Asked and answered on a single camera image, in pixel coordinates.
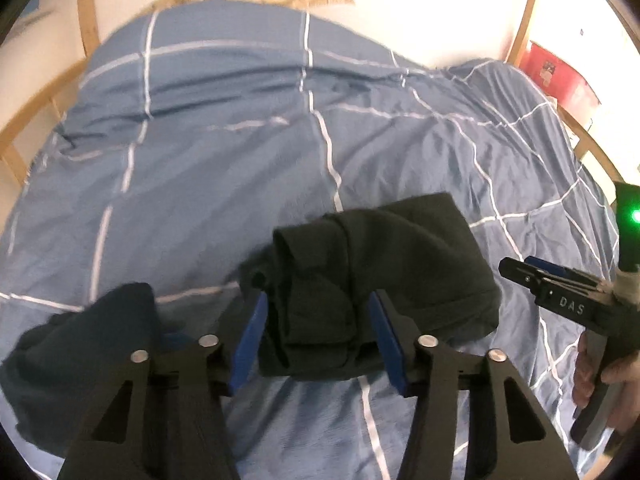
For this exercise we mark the person's right hand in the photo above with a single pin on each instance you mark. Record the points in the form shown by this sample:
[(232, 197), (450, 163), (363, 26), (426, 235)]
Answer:
[(582, 370)]

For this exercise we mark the dark navy folded garment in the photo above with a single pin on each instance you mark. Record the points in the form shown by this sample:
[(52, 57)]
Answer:
[(75, 350)]

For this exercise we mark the blue wall board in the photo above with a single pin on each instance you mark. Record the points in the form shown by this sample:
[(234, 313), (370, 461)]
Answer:
[(32, 7)]

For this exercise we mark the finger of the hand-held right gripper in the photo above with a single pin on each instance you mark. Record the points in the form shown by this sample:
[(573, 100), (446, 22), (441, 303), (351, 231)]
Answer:
[(547, 267), (520, 275)]

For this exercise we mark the wooden bed frame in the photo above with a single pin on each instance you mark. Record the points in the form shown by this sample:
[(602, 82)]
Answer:
[(87, 10)]

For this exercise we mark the black pants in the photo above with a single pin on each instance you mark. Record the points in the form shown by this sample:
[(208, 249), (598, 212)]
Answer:
[(400, 250)]

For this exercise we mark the blue checked duvet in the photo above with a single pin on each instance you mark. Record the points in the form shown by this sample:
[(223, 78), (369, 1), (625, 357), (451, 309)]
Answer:
[(225, 160)]

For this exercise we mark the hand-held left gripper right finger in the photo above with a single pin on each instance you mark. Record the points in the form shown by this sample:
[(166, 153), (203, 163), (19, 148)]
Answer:
[(390, 340)]

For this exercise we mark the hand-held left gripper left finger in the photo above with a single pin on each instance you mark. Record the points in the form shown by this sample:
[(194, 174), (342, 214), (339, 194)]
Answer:
[(247, 340)]

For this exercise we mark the red storage box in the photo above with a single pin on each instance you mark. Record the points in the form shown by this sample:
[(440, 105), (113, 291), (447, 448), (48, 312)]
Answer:
[(565, 85)]

